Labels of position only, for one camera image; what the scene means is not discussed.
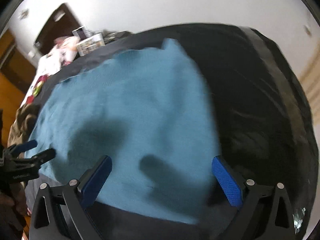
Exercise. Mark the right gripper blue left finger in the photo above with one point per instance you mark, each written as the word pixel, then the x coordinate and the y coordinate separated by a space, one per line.
pixel 92 181

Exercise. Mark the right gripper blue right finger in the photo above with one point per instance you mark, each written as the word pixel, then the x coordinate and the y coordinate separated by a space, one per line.
pixel 232 183

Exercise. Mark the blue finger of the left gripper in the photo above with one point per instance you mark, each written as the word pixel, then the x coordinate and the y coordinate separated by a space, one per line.
pixel 39 159
pixel 17 149

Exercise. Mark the teal knit sweater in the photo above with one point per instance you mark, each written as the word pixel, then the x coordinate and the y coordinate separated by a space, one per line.
pixel 150 111

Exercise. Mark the brown garment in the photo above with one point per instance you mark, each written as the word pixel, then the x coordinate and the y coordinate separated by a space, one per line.
pixel 21 129

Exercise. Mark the wooden wardrobe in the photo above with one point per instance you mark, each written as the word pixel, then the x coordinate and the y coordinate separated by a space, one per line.
pixel 17 74

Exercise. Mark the pink white bedding pile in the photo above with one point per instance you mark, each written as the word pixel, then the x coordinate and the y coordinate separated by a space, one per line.
pixel 62 54

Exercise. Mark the dark wooden headboard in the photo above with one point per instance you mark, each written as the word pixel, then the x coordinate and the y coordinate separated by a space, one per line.
pixel 60 23

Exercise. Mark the white tablet device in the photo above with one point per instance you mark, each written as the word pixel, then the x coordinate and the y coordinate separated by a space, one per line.
pixel 80 32

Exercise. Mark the cream curtain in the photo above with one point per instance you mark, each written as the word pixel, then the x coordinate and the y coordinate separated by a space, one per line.
pixel 310 83

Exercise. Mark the white picture frame box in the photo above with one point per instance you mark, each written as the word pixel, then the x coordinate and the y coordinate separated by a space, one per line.
pixel 90 44

